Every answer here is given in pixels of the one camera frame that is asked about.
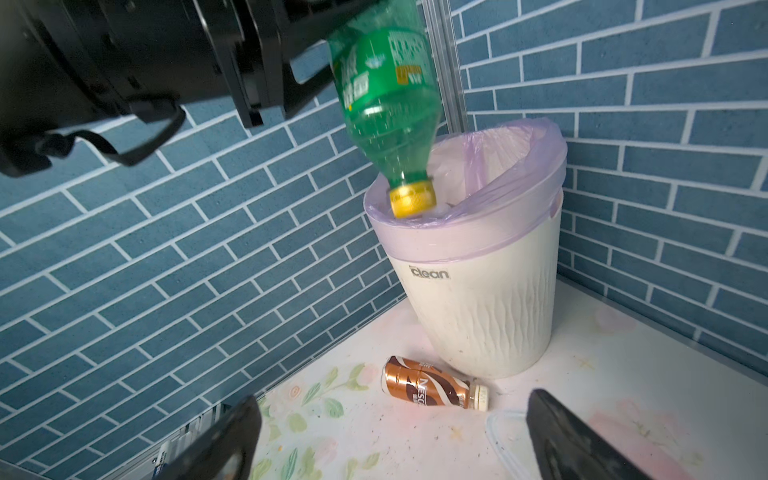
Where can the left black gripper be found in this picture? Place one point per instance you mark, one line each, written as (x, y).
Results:
(66, 64)

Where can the aluminium rail frame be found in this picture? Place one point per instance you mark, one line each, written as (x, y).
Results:
(149, 463)

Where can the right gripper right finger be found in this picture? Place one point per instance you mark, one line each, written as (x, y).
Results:
(567, 448)

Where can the pink bin liner bag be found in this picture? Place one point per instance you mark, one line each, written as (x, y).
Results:
(493, 187)

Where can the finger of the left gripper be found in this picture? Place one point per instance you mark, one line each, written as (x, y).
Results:
(296, 37)

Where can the green plastic bottle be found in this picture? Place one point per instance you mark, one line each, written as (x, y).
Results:
(387, 87)

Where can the brown coffee bottle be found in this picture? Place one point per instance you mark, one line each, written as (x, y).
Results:
(426, 385)

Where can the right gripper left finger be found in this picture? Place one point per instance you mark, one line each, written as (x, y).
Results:
(225, 451)

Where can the white plastic trash bin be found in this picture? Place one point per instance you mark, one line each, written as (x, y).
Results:
(489, 316)

